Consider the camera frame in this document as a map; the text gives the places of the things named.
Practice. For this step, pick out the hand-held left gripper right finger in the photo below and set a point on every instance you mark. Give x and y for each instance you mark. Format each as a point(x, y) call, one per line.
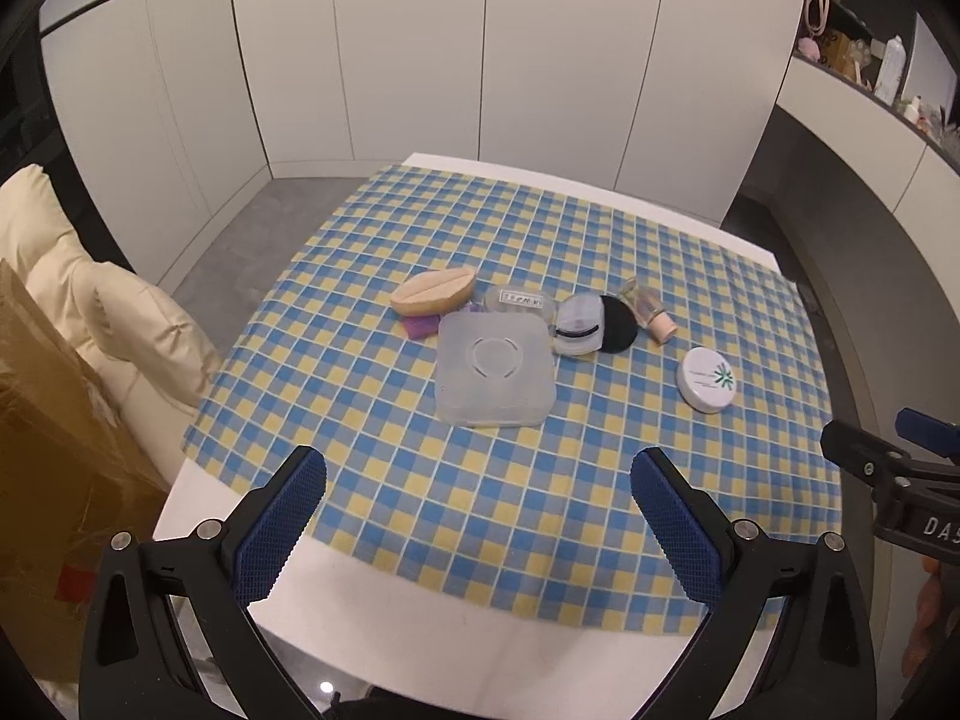
point(675, 529)

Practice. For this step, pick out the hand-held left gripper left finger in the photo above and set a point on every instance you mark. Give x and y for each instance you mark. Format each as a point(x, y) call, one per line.
point(281, 525)

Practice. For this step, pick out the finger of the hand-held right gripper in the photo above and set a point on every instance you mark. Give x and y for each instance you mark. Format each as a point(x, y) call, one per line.
point(855, 446)
point(930, 431)

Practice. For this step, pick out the white round compact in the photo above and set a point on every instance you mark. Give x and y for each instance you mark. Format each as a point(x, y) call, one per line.
point(709, 382)

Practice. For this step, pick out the glass bottle with pink cap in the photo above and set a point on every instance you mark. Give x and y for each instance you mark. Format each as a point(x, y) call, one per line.
point(649, 307)

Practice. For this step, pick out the clear square plastic box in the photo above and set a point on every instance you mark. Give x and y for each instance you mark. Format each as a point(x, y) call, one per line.
point(495, 382)

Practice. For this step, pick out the small purple tube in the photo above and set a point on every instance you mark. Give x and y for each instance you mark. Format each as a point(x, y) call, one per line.
point(420, 326)

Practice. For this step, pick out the brown cardboard box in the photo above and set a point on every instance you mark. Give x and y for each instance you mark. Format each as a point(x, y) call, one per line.
point(45, 427)

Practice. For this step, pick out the small clear labelled case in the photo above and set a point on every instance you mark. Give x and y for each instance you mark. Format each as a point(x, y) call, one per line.
point(521, 298)

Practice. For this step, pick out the beige powder puff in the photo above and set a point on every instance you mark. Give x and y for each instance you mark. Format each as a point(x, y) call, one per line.
point(431, 291)

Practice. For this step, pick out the person's right hand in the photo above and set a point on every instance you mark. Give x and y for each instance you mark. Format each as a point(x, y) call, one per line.
point(926, 615)

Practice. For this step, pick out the white table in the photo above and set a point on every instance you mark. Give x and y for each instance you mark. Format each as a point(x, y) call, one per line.
point(450, 637)

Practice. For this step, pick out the cream padded armchair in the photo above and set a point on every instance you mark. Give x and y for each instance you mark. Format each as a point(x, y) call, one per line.
point(135, 322)

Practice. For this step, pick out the white curved counter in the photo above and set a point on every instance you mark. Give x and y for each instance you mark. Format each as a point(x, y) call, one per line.
point(862, 157)

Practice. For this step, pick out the blue yellow checkered tablecloth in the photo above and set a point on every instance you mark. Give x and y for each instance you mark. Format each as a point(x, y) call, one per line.
point(450, 225)

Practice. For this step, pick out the brown patterned box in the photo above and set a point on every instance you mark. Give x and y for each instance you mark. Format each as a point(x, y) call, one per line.
point(838, 49)

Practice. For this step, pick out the small pink plush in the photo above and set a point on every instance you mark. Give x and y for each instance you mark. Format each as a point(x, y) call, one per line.
point(808, 46)

